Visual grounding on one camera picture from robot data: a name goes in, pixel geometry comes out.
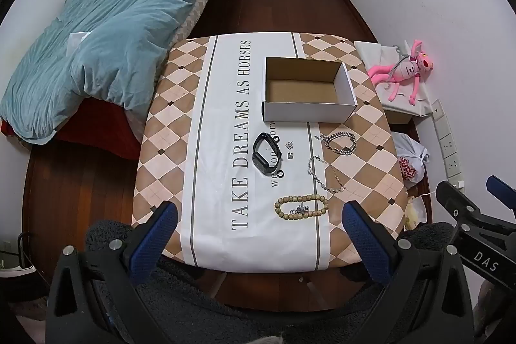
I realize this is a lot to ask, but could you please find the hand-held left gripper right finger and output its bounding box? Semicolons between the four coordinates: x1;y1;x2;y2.
342;200;474;344

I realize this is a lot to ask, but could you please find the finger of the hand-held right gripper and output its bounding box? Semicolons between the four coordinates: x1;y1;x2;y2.
486;175;516;226
435;180;490;244

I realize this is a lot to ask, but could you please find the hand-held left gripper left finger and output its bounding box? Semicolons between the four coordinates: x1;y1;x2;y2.
47;201;179;344

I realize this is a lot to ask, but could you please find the wooden bead bracelet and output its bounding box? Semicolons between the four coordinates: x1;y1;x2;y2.
274;194;329;221

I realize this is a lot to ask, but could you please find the thin silver chain necklace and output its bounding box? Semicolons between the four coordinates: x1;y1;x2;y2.
307;154;346;193

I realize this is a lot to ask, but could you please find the thick silver chain bracelet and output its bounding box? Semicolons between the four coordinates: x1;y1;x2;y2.
315;132;357;156

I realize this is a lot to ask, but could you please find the black smart band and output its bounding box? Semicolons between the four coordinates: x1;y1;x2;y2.
252;132;282;176

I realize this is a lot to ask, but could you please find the white cardboard box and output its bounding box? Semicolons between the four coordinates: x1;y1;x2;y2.
262;57;358;124

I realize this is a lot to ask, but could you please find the pale yellow bag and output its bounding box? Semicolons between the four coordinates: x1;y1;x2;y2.
404;196;428;232

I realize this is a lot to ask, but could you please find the white plastic bag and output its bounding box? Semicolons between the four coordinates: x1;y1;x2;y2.
392;132;430;184

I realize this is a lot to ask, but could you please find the checkered tablecloth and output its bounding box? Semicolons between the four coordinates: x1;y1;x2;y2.
131;32;409;272

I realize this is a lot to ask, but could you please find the red blanket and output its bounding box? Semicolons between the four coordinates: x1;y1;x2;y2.
0;98;143;161

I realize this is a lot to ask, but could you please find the pink plush toy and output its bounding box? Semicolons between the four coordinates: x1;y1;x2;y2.
367;39;434;105

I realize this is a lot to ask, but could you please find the teal duvet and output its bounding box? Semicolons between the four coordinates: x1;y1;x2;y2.
0;0;243;145

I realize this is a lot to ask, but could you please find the bed with patterned sheet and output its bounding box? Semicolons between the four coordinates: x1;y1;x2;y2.
0;0;244;163

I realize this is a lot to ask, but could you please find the grey wire hanger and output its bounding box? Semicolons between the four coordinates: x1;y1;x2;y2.
387;42;416;83

